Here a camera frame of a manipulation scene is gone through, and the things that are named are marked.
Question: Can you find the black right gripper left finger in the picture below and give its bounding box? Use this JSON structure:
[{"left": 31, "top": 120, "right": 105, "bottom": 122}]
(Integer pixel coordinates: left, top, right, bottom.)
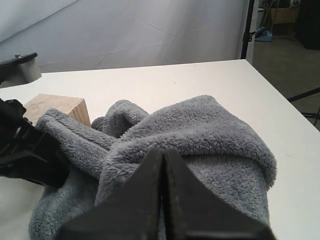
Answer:
[{"left": 56, "top": 149, "right": 163, "bottom": 240}]

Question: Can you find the black light stand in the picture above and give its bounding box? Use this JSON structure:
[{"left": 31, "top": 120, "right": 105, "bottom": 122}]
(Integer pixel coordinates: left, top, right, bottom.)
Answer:
[{"left": 240, "top": 0, "right": 255, "bottom": 60}]

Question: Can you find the grey-blue fleece towel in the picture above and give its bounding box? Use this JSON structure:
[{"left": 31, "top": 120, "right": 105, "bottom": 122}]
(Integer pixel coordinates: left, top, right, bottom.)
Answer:
[{"left": 29, "top": 95, "right": 277, "bottom": 240}]

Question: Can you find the cardboard box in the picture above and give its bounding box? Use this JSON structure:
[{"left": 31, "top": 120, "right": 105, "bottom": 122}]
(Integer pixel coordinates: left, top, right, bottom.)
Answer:
[{"left": 270, "top": 7, "right": 300, "bottom": 28}]

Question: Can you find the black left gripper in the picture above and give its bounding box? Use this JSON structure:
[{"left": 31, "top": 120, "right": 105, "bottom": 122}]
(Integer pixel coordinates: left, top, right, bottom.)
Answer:
[{"left": 0, "top": 99, "right": 70, "bottom": 187}]

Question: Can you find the light wooden block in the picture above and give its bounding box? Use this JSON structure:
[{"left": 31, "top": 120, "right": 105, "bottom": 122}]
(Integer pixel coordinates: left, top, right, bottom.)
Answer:
[{"left": 24, "top": 93, "right": 91, "bottom": 127}]

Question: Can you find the blue dustpan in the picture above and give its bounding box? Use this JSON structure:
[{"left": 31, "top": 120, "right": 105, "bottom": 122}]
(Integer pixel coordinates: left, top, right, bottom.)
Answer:
[{"left": 255, "top": 27, "right": 273, "bottom": 42}]

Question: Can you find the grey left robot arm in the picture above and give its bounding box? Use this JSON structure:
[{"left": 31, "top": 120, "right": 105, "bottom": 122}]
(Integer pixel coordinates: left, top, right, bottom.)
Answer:
[{"left": 0, "top": 52, "right": 70, "bottom": 188}]

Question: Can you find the black tripod leg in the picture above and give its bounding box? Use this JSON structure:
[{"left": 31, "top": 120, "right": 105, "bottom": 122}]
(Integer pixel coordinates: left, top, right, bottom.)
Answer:
[{"left": 287, "top": 92, "right": 320, "bottom": 128}]

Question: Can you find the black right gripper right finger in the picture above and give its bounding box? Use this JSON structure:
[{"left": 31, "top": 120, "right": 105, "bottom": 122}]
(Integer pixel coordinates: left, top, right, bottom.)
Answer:
[{"left": 161, "top": 148, "right": 274, "bottom": 240}]

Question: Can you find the white backdrop curtain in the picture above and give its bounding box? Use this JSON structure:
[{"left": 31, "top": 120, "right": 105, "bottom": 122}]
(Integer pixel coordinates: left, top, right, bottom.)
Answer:
[{"left": 0, "top": 0, "right": 248, "bottom": 73}]

